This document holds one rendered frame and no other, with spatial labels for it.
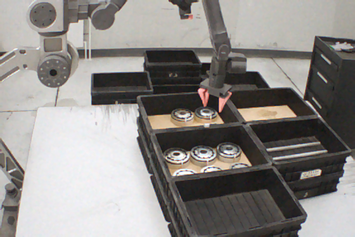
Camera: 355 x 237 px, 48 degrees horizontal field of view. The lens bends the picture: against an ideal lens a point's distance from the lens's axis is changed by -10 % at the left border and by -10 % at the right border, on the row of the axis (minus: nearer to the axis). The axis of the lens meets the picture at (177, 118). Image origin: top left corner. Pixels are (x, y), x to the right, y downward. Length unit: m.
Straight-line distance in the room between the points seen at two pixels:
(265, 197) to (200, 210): 0.26
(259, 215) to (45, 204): 0.83
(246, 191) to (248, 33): 3.51
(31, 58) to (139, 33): 2.97
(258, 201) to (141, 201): 0.46
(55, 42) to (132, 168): 0.64
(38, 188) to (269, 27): 3.78
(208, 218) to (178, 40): 3.50
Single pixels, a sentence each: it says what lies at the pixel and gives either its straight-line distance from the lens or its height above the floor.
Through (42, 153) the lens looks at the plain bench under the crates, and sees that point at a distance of 2.01.
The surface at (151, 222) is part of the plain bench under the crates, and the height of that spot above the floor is 0.70.
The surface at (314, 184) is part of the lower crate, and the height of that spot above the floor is 0.78.
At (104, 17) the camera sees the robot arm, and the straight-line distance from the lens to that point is 1.38.
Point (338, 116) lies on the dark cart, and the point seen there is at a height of 0.44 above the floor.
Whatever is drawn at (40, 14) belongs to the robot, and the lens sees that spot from 1.40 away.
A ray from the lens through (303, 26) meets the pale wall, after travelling 5.22.
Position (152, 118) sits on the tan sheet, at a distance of 1.99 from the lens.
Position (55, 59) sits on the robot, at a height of 1.19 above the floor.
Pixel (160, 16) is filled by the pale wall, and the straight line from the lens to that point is 4.67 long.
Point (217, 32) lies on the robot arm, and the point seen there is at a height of 1.37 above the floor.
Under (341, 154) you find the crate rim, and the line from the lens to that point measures 1.79.
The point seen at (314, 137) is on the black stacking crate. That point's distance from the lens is 2.04.
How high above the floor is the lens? 1.85
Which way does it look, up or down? 31 degrees down
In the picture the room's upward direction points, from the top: 4 degrees clockwise
